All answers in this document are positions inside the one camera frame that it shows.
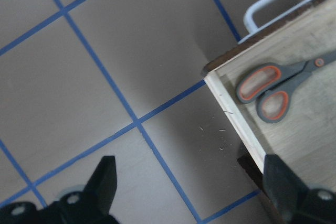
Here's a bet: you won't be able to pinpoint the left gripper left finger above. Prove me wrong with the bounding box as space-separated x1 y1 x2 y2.
59 156 118 223

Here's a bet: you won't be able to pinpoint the dark wooden drawer box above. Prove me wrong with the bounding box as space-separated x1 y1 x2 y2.
203 0 335 223

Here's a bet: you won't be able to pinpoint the grey orange scissors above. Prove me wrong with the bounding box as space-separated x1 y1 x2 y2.
236 51 335 123

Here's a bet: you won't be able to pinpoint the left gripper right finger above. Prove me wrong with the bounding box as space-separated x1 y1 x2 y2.
262 154 335 223

